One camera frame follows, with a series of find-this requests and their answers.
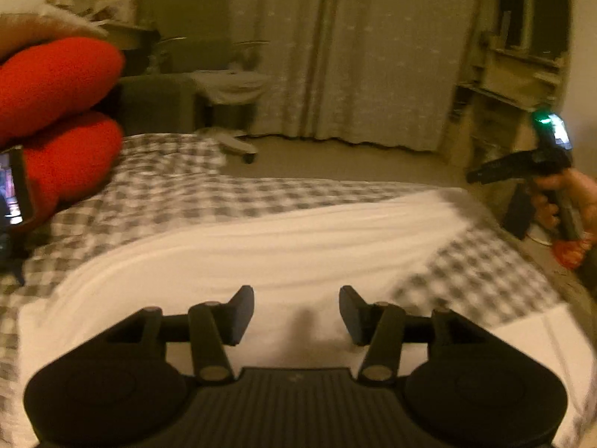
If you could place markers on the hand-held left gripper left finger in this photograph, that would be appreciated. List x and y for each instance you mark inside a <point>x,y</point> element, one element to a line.
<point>245,310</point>

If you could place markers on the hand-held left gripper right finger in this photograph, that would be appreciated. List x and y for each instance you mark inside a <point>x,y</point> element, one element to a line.
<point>350,310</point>

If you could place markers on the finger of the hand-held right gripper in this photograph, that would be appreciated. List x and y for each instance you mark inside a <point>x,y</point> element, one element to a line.
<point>503,170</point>

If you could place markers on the white garment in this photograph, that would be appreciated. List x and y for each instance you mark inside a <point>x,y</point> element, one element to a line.
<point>280,252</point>

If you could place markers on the person's right hand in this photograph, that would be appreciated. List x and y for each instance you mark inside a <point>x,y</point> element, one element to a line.
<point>583,191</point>

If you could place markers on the black box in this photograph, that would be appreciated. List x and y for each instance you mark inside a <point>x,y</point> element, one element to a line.
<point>517,214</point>

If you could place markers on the wooden bookshelf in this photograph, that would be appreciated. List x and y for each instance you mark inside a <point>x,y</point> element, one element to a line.
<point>513,79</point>

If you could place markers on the red printed bag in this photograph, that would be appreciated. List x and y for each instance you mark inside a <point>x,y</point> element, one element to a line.
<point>573,254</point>

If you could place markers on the grey white checked blanket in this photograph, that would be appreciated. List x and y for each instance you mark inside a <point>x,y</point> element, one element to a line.
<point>163,182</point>

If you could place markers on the star print curtain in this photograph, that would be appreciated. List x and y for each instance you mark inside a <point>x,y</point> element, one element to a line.
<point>289,56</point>
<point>396,56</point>

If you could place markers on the dark blue phone stand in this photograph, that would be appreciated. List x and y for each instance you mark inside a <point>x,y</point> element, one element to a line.
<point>7,247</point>

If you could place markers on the smartphone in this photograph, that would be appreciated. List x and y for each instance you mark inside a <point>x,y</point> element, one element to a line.
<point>16,186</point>

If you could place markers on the grey office chair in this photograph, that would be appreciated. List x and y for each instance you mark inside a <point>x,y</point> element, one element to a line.
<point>191,18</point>

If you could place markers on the red plush cushion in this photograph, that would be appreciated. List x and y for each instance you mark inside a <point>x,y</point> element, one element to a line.
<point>60,74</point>

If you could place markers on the pale desk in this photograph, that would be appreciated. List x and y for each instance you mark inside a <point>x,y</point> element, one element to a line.
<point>126,32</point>

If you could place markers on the cream pillow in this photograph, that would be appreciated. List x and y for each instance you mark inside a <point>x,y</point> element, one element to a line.
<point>28,23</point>

